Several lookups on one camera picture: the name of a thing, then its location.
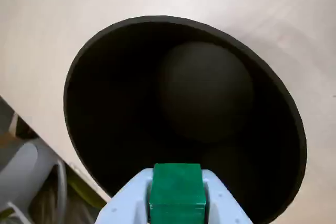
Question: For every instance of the grey curved frame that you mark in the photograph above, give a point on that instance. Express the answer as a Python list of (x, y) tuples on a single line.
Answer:
[(21, 161)]

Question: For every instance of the black round pot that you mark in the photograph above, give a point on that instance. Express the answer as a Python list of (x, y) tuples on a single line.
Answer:
[(204, 98)]

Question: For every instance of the green block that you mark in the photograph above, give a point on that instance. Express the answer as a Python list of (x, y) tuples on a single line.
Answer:
[(176, 190)]

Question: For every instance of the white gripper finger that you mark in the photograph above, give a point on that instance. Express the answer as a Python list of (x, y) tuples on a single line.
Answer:
[(225, 205), (123, 203)]

